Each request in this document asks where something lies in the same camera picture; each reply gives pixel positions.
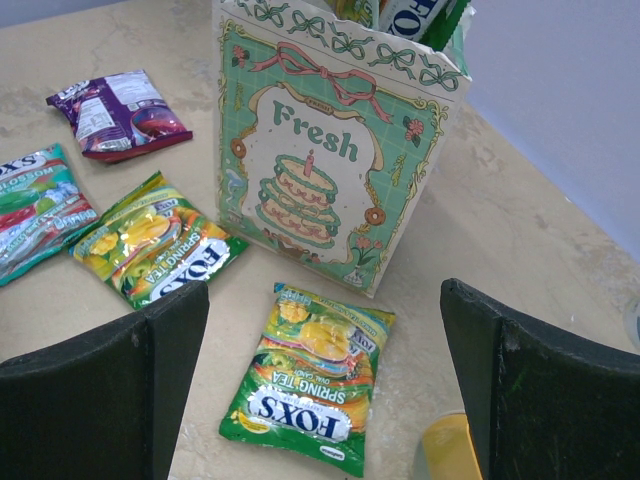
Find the green cake paper bag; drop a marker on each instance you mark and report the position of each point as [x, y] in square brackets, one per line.
[325, 133]

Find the grey tape roll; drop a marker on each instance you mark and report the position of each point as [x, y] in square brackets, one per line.
[631, 319]

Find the green fox's bag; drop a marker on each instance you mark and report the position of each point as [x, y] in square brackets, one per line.
[310, 383]
[152, 242]
[433, 23]

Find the teal Fox's candy bag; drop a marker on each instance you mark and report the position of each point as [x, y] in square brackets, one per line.
[42, 210]

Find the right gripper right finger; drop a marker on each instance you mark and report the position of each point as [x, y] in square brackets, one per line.
[542, 403]

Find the white cylinder striped lid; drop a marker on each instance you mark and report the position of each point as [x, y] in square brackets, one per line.
[446, 451]

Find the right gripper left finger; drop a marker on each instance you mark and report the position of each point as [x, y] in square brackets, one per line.
[108, 403]

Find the purple snack bag lower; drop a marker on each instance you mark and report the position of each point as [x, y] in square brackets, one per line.
[119, 117]

